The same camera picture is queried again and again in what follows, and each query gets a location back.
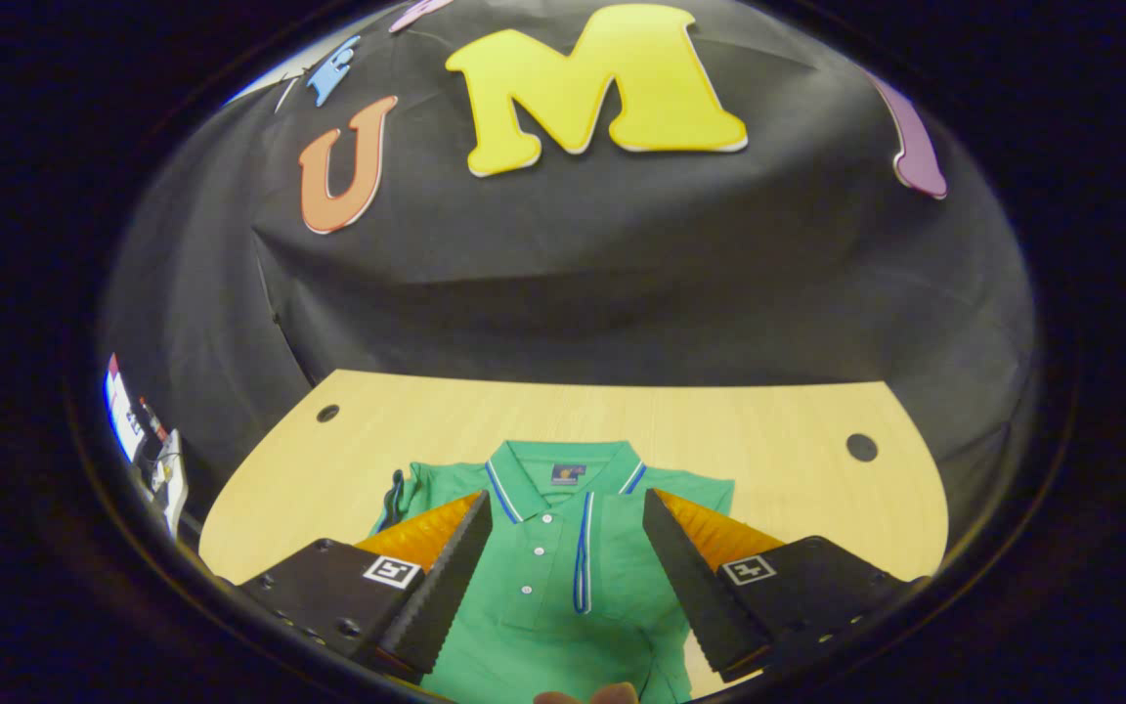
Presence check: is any black backdrop cloth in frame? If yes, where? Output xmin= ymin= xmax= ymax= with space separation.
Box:
xmin=99 ymin=0 xmax=1038 ymax=529

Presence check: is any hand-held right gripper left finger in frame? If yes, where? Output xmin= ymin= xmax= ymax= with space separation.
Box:
xmin=236 ymin=489 xmax=494 ymax=685

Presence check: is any green T-shirt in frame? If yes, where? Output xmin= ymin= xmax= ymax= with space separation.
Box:
xmin=372 ymin=440 xmax=735 ymax=704

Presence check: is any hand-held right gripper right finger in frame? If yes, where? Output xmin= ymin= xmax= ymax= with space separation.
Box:
xmin=641 ymin=488 xmax=916 ymax=683

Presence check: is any white side desk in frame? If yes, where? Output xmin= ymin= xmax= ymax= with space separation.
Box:
xmin=138 ymin=455 xmax=191 ymax=539

